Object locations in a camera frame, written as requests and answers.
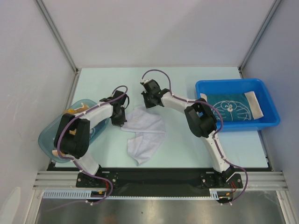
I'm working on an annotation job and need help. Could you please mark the aluminium front rail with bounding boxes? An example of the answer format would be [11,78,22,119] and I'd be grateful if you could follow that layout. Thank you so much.
[33,171,288,191]

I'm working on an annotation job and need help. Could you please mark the Doraemon teal beige towel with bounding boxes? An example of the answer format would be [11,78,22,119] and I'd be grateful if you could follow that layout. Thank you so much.
[200,91,264,122]

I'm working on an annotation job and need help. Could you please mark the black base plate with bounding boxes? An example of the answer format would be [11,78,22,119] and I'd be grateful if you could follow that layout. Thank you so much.
[46,162,274,198]

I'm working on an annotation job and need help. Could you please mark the left aluminium frame post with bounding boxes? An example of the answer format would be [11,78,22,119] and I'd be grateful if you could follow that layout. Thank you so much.
[34,0,78,74]

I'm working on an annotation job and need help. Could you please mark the aluminium frame post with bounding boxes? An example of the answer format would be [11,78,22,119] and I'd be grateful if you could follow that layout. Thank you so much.
[238,0,283,74]
[34,0,78,74]

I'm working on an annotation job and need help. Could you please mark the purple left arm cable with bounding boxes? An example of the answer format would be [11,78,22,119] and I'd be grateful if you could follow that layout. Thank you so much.
[56,85,128,175]

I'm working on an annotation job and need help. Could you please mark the lavender white cloth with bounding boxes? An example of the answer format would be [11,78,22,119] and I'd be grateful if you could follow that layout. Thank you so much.
[121,106,166,166]

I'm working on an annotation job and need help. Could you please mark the orange brown towel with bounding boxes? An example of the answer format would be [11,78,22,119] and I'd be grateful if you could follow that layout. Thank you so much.
[52,103,90,157]

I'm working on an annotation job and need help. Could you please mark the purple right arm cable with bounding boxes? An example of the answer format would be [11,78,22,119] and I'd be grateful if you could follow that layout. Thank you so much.
[142,69,248,187]

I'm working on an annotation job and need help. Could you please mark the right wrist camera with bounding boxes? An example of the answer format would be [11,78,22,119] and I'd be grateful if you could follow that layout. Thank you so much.
[140,79,150,85]

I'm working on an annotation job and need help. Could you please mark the white cable duct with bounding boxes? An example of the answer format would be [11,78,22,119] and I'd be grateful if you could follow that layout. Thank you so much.
[42,189,232,201]

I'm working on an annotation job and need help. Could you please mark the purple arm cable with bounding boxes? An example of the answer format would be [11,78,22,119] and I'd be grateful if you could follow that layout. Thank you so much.
[56,85,128,175]
[142,69,248,187]

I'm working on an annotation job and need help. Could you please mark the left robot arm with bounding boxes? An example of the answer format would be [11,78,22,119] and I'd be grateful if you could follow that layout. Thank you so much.
[54,90,129,187]

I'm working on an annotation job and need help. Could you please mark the right aluminium frame post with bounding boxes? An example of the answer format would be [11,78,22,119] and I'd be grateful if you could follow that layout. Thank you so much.
[238,0,283,74]

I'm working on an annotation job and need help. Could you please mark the blue plastic bin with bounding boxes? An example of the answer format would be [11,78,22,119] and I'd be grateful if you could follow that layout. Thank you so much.
[195,78,280,132]

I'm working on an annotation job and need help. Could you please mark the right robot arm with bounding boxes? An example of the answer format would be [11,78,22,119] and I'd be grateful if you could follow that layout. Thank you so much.
[141,79,235,188]

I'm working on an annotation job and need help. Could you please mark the teal translucent basket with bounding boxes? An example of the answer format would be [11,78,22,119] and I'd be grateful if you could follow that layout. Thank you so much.
[38,99,109,163]

